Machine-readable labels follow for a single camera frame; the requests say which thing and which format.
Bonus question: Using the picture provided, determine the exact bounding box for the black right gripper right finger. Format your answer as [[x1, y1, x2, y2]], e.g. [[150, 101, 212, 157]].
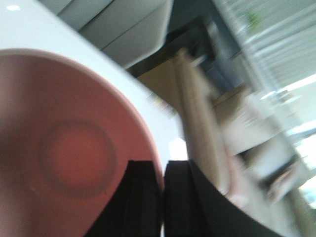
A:
[[163, 160, 279, 237]]

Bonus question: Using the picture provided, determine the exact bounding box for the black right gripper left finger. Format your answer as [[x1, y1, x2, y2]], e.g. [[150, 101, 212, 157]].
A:
[[85, 160, 161, 237]]

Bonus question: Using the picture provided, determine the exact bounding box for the pink bowl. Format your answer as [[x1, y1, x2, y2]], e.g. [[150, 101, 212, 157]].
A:
[[0, 49, 163, 237]]

